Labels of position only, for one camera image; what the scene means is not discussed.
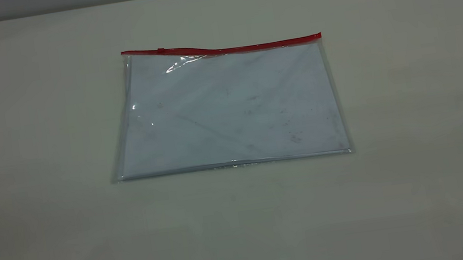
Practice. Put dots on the clear plastic zip bag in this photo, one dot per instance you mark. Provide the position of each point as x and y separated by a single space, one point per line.
274 44

